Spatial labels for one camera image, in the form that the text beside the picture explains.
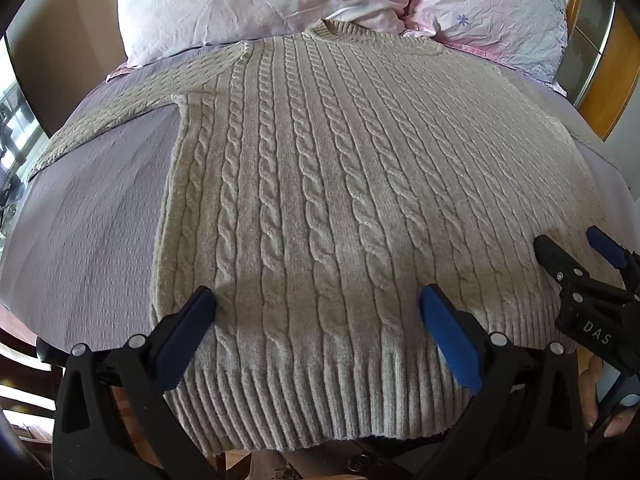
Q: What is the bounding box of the person's right hand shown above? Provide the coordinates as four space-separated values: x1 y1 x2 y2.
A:
579 357 640 438

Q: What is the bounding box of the white floral pillow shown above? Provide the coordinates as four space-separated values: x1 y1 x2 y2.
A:
117 0 417 69

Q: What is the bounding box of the cream cable-knit sweater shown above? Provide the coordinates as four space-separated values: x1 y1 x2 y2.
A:
27 20 627 457

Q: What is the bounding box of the lilac bed sheet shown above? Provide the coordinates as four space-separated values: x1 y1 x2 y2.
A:
0 45 640 361

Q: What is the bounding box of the window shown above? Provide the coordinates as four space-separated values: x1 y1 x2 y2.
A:
0 35 51 226

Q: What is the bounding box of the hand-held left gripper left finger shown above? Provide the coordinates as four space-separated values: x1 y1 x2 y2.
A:
52 286 218 480

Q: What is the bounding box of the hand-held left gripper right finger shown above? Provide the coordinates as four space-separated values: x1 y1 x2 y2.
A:
418 284 587 480

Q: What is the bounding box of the pink floral pillow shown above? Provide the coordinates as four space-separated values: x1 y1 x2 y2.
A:
404 0 572 97

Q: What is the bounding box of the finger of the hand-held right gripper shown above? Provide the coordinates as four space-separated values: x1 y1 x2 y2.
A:
586 225 640 295
533 233 587 295

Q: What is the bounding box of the wooden cabinet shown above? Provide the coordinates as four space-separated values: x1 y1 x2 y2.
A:
556 0 640 142

